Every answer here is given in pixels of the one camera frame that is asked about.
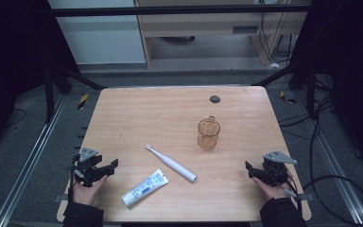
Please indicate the amber transparent cup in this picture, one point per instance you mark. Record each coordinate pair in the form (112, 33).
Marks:
(208, 135)

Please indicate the grey table bracket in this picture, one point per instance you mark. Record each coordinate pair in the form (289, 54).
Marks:
(60, 198)
(305, 197)

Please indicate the aluminium floor rail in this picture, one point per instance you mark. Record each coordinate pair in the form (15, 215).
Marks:
(334, 164)
(28, 160)

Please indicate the dark curtain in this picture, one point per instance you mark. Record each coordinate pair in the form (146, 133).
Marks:
(353, 78)
(12, 63)

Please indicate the person's left hand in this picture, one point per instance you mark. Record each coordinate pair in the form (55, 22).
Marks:
(86, 194)

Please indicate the light wooden desk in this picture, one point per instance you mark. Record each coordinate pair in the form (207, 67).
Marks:
(201, 25)

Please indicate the yellow black striped tape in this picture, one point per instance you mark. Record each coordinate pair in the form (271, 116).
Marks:
(287, 98)
(82, 101)

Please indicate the white cabinet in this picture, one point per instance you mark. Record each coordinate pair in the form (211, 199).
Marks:
(100, 41)

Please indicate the white toothpaste tube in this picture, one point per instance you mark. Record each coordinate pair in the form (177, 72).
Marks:
(145, 188)

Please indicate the person's right hand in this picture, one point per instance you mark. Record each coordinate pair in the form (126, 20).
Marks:
(272, 190)

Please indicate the grey round table grommet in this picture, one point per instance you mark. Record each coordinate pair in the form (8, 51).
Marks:
(215, 99)

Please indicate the black horizontal bar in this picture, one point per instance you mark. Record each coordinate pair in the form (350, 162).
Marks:
(176, 10)

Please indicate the white electric toothbrush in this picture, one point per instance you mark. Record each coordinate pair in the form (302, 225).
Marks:
(173, 164)

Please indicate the small white floor object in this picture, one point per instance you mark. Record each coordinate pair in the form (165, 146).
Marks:
(274, 65)

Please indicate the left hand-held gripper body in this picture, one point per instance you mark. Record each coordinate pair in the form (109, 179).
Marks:
(86, 171)

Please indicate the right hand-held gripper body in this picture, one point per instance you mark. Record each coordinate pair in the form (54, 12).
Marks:
(274, 171)

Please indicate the black metal stand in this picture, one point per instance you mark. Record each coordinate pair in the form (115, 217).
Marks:
(311, 91)
(48, 94)

